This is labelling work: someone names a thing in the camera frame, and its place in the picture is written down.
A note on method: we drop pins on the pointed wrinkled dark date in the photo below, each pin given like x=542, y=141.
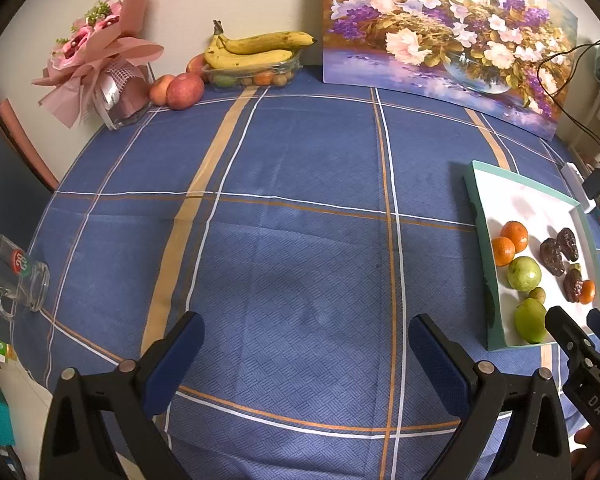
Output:
x=567, y=243

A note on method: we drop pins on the clear plastic fruit container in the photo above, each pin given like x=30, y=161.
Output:
x=291, y=67

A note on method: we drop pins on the blue checked tablecloth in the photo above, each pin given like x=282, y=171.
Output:
x=305, y=185

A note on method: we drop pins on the short yellow banana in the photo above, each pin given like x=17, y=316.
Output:
x=250, y=60

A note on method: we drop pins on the long yellow banana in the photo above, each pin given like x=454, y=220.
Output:
x=270, y=42

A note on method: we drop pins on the white tray with teal rim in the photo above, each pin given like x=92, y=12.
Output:
x=530, y=200

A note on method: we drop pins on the mandarin orange with stem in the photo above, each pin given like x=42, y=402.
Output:
x=502, y=251

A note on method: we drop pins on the pointed green guava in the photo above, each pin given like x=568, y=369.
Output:
x=524, y=273

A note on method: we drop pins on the red yellow apple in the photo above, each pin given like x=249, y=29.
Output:
x=196, y=63

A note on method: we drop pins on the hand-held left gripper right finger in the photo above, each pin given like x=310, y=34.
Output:
x=440, y=360

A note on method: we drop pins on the round green guava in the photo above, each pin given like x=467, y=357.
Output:
x=530, y=320

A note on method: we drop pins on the tan longan in plastic container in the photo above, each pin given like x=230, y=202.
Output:
x=281, y=80

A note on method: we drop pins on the peach coloured apple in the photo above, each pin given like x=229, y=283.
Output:
x=160, y=90

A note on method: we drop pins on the pink wooden board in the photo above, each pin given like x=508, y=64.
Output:
x=25, y=145

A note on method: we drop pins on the black power adapter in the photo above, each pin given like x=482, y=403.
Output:
x=595, y=183

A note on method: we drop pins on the large red apple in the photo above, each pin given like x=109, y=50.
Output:
x=185, y=91

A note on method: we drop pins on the round wrinkled dark date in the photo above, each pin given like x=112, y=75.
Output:
x=573, y=285

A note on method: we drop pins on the green fruit in plastic container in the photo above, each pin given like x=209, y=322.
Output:
x=225, y=80

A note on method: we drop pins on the person's right hand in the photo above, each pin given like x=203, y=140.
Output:
x=584, y=437

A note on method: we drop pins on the clear glass mug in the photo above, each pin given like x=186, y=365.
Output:
x=17, y=275

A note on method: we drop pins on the large mandarin orange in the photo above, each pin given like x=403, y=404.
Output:
x=515, y=235

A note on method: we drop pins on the small mandarin orange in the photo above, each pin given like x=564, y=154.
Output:
x=586, y=291

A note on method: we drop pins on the mandarin in plastic container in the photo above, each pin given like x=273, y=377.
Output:
x=264, y=78

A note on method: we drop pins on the large wrinkled dark date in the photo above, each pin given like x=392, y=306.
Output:
x=551, y=256

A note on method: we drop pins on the pink wrapped flower bouquet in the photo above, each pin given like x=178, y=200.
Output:
x=100, y=55

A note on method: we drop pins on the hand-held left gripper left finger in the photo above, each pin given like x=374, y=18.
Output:
x=175, y=360

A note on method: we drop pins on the dark grey panel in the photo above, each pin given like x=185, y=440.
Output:
x=5, y=185

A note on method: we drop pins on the white power strip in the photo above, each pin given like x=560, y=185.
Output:
x=577, y=185

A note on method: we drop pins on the flower painting canvas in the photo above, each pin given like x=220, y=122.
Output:
x=430, y=25

